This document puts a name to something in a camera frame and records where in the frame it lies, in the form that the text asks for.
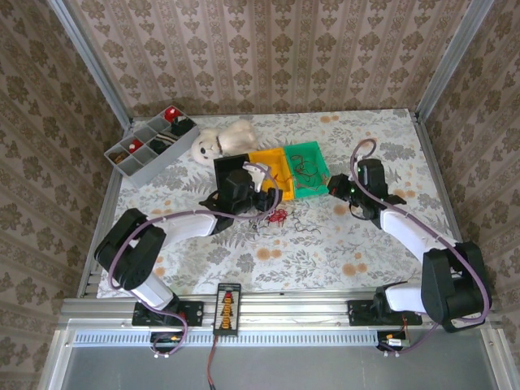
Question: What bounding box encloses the red thin cable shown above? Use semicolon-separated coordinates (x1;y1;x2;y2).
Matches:
267;206;290;227

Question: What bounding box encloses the white thin cable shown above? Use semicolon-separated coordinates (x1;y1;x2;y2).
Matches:
246;216;278;242

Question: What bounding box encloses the brown thin cable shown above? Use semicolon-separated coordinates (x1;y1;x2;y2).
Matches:
292;153;331;192

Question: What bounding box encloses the black thin cable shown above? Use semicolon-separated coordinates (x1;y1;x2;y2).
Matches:
289;214;323;234

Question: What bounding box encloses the black plastic bin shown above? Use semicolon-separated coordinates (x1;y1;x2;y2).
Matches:
214;153;251;197

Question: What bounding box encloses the yellow plastic bin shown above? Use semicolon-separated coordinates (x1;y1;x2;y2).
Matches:
248;148;296;203

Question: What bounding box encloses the green plastic bin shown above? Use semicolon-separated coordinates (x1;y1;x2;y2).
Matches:
283;141;332;201

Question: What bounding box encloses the white plush toy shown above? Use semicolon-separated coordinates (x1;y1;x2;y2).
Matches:
190;119;259;162

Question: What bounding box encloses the floral tablecloth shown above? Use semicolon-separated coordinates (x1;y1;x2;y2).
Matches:
93;108;465;294

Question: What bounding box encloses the black small item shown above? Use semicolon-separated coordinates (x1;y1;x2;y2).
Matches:
170;117;194;137

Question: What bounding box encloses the black and white striped item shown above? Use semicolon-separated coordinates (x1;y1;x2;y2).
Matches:
149;131;178;154

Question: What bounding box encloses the grey compartment organizer tray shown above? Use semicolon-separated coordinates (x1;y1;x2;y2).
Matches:
104;106;200;178

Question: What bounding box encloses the black power distribution board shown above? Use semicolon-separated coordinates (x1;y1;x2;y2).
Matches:
213;283;243;336

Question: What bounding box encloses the grey metal panel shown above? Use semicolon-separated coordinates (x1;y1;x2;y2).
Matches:
50;344;503;390

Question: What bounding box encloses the red and black power lead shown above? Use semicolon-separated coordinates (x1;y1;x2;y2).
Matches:
206;335;219;388

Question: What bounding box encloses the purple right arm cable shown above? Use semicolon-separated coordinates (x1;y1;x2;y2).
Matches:
349;138;493;359

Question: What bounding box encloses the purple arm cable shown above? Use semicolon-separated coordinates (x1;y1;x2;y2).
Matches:
106;162;284;359
349;138;493;359

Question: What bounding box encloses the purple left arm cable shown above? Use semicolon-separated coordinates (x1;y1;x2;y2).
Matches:
106;162;284;359

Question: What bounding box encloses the aluminium mounting rail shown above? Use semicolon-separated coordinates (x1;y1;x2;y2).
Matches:
59;295;501;331

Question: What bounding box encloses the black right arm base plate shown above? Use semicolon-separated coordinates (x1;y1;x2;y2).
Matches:
348;299;424;327

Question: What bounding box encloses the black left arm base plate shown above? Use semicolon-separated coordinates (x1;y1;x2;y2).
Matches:
132;299;205;327

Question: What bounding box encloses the grey slotted cable duct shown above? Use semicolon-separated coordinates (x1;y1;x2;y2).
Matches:
71;330;408;347

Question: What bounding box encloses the aluminium frame post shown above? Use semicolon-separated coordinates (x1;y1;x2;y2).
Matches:
414;0;496;124
47;0;134;128

